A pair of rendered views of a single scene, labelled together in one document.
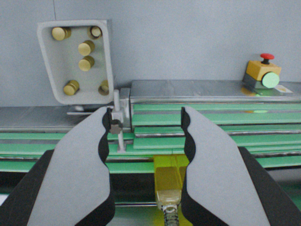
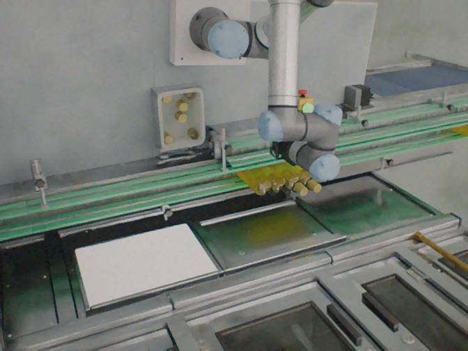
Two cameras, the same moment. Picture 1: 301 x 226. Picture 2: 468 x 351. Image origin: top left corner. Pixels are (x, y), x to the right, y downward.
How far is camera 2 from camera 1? 1.46 m
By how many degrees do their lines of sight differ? 19
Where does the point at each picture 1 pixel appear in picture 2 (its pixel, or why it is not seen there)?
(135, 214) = (242, 218)
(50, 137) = (166, 176)
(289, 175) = (348, 182)
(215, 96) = not seen: hidden behind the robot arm
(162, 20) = (228, 79)
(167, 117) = (250, 141)
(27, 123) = (139, 171)
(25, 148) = (155, 184)
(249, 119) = not seen: hidden behind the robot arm
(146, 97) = (231, 133)
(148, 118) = (240, 143)
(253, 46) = not seen: hidden behind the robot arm
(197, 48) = (253, 94)
